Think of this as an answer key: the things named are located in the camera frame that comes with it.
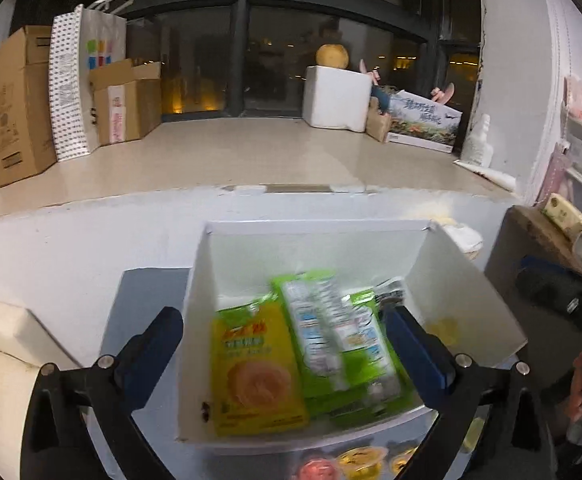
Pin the small open cardboard box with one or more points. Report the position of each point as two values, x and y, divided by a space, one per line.
128 100

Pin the yellow tissue pack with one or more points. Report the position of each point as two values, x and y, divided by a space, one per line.
564 215

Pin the large brown cardboard box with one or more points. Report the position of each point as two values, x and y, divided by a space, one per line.
26 141

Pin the tissue box with tissues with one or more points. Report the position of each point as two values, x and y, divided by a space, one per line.
468 240

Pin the dark wooden side shelf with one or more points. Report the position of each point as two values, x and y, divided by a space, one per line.
552 343

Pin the yellow jelly cup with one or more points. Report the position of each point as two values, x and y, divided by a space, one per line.
446 329
364 463

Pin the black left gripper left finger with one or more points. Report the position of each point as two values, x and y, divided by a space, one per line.
56 443

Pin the white spray bottle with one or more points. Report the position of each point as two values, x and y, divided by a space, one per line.
476 150

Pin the yellow pomelo fruit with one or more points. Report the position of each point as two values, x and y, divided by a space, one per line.
332 55

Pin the pink plush toy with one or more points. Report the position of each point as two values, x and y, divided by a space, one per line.
437 95

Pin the green seaweed snack pack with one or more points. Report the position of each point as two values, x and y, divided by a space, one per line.
382 369

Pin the pink jelly cup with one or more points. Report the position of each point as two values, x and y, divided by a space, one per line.
318 467

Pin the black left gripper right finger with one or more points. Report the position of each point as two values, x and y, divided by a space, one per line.
514 443

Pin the black white snack packet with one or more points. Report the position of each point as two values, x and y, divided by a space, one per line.
390 292

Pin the yellow snack pouch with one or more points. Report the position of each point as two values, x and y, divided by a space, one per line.
255 382

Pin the small brown paper box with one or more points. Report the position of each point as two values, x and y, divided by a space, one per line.
378 124

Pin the cream sofa cushion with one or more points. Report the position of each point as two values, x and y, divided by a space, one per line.
25 346

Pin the white storage box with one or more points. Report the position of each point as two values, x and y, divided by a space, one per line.
235 262

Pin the yellow jelly cup cartoon lid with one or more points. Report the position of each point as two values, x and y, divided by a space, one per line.
400 460

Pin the white foam box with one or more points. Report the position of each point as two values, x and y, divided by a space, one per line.
335 99

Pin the green seaweed pack back side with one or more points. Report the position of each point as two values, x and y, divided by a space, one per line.
328 350

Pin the white dotted paper bag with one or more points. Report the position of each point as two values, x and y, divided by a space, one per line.
82 40

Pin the printed landscape carton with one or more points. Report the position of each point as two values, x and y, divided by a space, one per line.
423 123

